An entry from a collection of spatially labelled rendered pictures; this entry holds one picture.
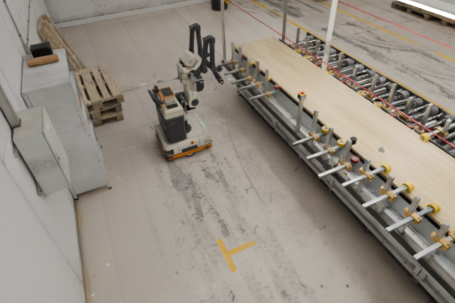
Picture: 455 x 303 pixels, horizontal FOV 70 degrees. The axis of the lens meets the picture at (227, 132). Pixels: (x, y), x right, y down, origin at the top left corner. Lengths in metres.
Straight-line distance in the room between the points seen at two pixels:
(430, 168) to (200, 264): 2.39
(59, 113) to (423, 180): 3.52
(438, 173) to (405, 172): 0.28
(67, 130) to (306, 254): 2.82
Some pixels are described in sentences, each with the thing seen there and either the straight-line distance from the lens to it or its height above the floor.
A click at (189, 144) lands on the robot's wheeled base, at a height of 0.23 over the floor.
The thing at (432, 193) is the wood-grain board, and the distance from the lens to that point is 3.33.
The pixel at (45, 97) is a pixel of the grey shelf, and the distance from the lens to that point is 3.65.
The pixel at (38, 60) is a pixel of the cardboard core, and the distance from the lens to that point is 4.06.
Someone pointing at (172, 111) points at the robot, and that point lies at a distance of 4.13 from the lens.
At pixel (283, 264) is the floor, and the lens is 3.59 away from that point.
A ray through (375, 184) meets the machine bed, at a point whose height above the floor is 0.70.
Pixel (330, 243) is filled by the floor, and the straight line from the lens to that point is 3.80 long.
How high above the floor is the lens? 3.12
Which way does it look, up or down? 39 degrees down
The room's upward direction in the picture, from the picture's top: 3 degrees counter-clockwise
